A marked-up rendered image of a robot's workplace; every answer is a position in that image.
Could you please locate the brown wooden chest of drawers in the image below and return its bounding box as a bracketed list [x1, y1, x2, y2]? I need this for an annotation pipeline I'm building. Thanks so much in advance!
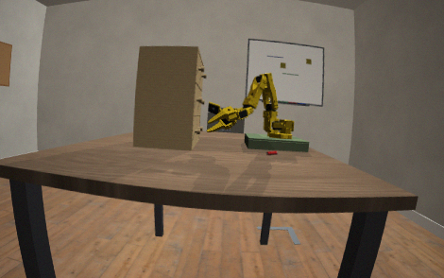
[133, 46, 201, 150]

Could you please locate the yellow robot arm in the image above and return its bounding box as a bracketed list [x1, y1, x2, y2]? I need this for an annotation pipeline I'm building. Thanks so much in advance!
[235, 73, 293, 139]

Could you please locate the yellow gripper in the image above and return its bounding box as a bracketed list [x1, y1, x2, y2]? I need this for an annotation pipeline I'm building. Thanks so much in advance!
[207, 102, 237, 132]

